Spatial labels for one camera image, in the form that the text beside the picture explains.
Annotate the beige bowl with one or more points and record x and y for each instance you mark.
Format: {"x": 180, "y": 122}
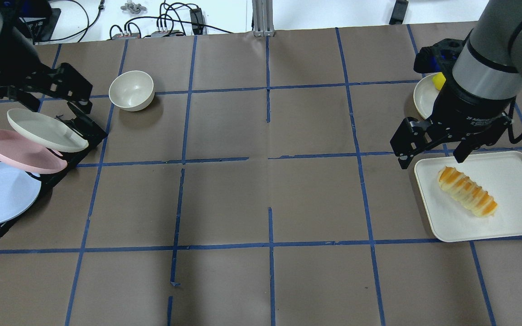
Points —
{"x": 132, "y": 91}

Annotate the beige plate in rack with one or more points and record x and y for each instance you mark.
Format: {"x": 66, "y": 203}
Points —
{"x": 46, "y": 131}

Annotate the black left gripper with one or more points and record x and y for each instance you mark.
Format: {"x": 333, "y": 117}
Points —
{"x": 5, "y": 72}

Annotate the beige round plate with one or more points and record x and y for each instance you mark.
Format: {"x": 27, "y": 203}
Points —
{"x": 424, "y": 96}

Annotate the yellow lemon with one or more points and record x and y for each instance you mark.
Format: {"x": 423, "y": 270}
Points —
{"x": 438, "y": 81}

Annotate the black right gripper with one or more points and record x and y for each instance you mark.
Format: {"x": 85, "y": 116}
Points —
{"x": 469, "y": 107}

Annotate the pink plate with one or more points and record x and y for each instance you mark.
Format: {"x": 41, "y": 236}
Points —
{"x": 24, "y": 154}

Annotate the aluminium frame post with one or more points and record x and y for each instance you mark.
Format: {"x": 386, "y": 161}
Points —
{"x": 262, "y": 18}

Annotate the orange striped bread roll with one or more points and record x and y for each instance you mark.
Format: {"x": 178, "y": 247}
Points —
{"x": 467, "y": 192}

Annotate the light blue plate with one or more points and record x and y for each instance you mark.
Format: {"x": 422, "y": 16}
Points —
{"x": 18, "y": 191}

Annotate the black plate rack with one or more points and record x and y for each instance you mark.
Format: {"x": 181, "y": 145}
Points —
{"x": 89, "y": 130}

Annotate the white rectangular tray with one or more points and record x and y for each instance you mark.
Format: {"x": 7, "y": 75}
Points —
{"x": 499, "y": 173}

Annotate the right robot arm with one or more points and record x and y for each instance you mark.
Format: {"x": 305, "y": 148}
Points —
{"x": 483, "y": 76}

